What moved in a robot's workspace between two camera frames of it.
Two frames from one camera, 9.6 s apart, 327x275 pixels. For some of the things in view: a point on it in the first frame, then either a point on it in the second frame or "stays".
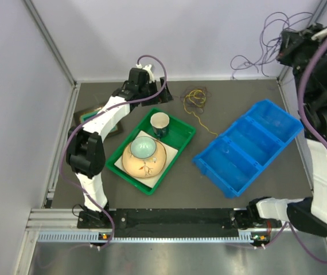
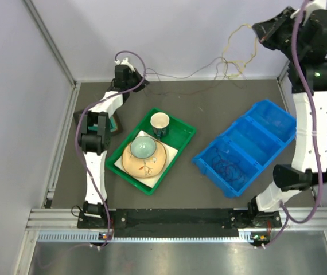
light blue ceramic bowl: [143, 147] stays
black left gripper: [164, 97] to [136, 74]
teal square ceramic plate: [115, 130] stays
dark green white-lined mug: [159, 122] stays
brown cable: [195, 97] to [198, 91]
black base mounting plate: [173, 223] stays
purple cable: [273, 26] to [229, 170]
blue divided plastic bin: [230, 162] stays
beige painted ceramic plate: [144, 168] stays
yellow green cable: [198, 98] to [237, 74]
